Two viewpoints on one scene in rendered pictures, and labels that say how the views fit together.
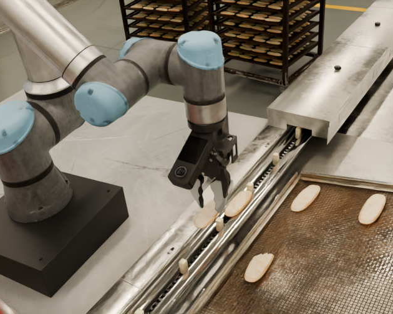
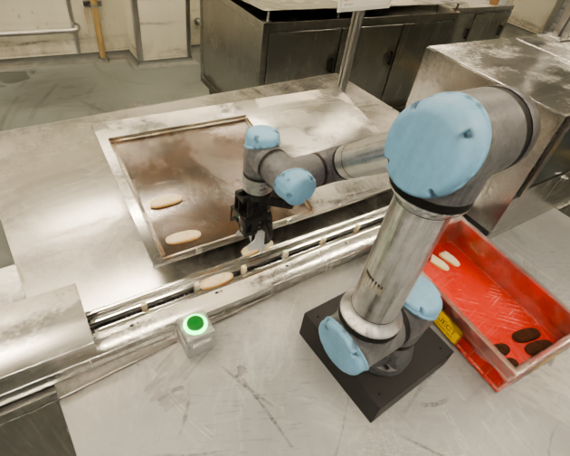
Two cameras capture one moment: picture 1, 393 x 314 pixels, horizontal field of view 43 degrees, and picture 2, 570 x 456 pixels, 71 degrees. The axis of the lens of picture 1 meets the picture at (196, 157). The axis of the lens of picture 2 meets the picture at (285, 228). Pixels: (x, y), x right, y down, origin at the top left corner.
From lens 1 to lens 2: 1.54 m
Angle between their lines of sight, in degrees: 102
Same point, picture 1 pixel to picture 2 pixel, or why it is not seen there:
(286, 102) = (65, 337)
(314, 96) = (27, 329)
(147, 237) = (293, 304)
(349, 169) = (96, 280)
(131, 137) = not seen: outside the picture
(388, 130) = not seen: outside the picture
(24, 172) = not seen: hidden behind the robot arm
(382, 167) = (71, 268)
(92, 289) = (344, 284)
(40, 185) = not seen: hidden behind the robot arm
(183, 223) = (268, 280)
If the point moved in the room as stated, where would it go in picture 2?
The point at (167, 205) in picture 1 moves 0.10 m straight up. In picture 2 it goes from (262, 327) to (266, 305)
